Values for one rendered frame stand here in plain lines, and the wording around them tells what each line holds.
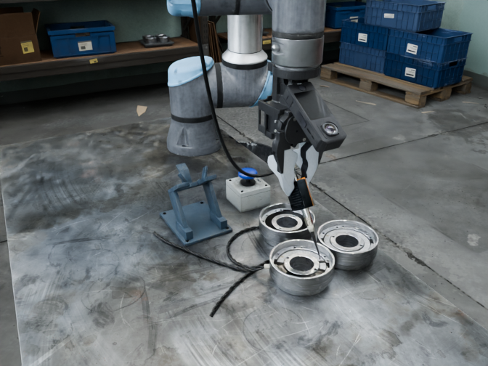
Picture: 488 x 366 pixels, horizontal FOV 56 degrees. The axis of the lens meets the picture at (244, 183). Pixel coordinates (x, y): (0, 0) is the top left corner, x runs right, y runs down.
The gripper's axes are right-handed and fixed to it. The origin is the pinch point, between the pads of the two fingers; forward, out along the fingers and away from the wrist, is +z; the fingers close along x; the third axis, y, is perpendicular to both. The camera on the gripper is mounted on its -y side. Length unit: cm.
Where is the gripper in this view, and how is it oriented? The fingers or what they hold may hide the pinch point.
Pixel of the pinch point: (298, 188)
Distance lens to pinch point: 77.6
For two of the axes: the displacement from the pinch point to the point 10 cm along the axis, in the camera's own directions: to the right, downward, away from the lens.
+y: -5.0, -4.0, 7.7
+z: 0.1, 8.9, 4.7
